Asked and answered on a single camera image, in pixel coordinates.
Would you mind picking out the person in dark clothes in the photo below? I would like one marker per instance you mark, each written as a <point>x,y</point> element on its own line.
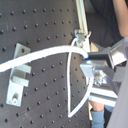
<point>109,22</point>

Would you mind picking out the black perforated breadboard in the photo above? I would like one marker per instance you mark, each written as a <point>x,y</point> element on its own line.
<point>39,24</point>

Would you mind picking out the metal corner clamp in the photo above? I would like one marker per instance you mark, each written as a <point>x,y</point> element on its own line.
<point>82,40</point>

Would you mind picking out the metal cable clip bracket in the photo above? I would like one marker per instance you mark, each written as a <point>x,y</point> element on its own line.
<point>17,82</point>

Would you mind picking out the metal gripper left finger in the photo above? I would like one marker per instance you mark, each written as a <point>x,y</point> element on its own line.
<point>104,89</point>

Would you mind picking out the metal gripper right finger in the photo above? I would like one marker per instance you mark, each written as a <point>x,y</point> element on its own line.
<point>114,55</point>

